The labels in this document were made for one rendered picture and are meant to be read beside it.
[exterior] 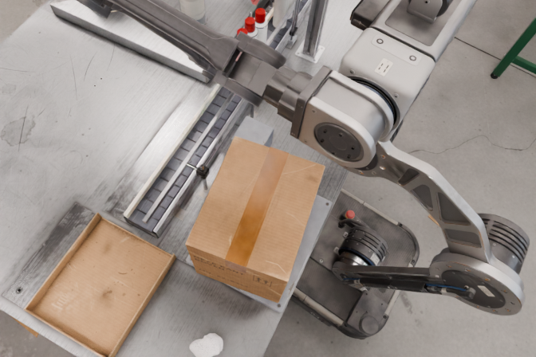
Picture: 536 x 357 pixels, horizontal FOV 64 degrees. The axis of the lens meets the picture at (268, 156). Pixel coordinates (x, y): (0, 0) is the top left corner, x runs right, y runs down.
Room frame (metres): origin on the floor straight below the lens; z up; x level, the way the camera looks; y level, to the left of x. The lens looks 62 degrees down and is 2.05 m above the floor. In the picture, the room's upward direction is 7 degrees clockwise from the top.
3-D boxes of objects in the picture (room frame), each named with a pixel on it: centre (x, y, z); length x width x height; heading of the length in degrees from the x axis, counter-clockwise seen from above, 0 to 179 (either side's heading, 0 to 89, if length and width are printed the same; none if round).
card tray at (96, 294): (0.21, 0.40, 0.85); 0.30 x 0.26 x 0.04; 159
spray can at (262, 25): (1.03, 0.08, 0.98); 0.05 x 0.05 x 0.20
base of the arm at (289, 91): (0.45, -0.03, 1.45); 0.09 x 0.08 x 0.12; 152
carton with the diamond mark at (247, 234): (0.38, 0.01, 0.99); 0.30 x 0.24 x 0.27; 166
